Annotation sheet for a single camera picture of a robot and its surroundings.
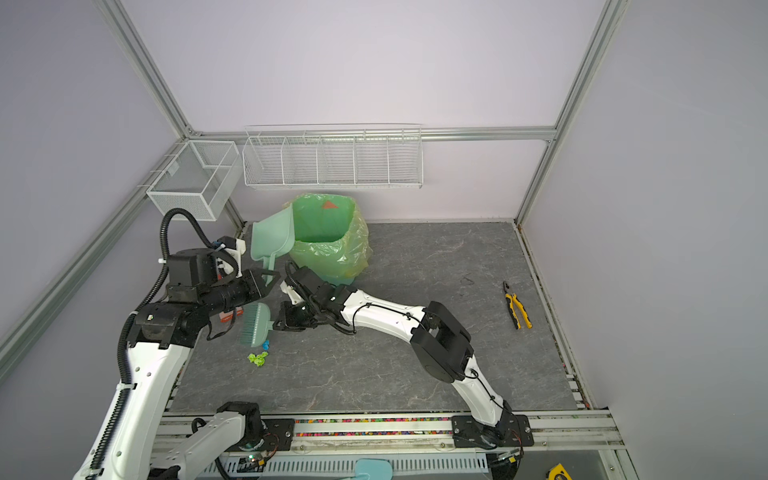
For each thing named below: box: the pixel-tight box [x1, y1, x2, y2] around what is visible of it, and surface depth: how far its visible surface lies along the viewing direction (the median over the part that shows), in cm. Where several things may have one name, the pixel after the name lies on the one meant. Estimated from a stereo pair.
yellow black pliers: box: [503, 281, 533, 330], surface depth 98 cm
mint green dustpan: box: [251, 203, 295, 271], surface depth 77 cm
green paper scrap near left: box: [248, 351, 269, 367], surface depth 87 cm
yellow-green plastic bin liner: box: [282, 192, 373, 277], surface depth 89 cm
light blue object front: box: [355, 458, 393, 480], surface depth 70 cm
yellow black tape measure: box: [545, 463, 573, 480], surface depth 69 cm
